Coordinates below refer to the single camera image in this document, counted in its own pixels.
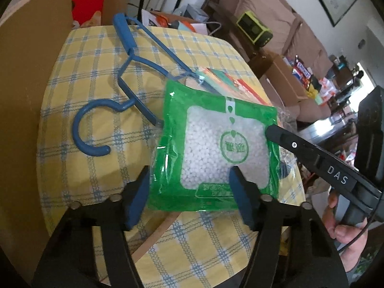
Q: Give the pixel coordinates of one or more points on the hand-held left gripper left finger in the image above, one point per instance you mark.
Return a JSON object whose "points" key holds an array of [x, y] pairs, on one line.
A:
{"points": [[136, 201]]}

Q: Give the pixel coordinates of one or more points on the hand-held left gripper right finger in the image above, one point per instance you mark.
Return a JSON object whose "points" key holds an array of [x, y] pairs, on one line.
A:
{"points": [[243, 198]]}

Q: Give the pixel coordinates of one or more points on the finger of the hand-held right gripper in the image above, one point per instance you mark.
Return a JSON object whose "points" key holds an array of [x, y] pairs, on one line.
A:
{"points": [[283, 169], [300, 148]]}

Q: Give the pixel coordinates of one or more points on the green desiccant bag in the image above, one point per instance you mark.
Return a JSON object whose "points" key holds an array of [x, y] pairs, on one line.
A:
{"points": [[210, 144]]}

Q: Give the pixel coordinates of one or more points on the painted paper hand fan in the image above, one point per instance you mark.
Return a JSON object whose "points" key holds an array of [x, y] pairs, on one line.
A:
{"points": [[228, 81]]}

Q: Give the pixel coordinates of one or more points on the blue clothes hanger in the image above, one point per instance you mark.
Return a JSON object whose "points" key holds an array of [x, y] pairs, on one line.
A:
{"points": [[124, 33]]}

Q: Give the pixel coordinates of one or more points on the large cardboard box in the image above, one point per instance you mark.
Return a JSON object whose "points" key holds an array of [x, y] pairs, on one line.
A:
{"points": [[27, 66]]}

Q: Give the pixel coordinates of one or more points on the person's right hand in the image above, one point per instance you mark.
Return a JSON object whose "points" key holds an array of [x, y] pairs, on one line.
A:
{"points": [[351, 243]]}

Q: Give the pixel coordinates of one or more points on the small cardboard box of snacks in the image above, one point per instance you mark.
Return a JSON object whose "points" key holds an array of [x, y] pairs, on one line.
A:
{"points": [[303, 72]]}

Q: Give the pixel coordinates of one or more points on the green black portable radio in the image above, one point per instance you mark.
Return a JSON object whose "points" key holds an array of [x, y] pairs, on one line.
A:
{"points": [[253, 27]]}

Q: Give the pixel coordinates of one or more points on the brown sofa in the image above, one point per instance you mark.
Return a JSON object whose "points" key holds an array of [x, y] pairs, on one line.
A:
{"points": [[270, 12]]}

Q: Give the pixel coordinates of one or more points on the yellow plaid tablecloth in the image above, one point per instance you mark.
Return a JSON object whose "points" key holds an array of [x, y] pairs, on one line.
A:
{"points": [[90, 66]]}

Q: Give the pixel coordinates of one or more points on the white blue small box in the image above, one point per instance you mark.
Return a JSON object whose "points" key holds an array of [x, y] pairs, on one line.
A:
{"points": [[195, 13]]}

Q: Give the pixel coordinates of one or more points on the orange white packet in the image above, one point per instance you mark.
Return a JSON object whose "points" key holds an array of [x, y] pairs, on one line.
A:
{"points": [[162, 19]]}

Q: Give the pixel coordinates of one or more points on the low red gift bag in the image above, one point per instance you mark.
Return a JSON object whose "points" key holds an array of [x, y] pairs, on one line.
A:
{"points": [[88, 0]]}

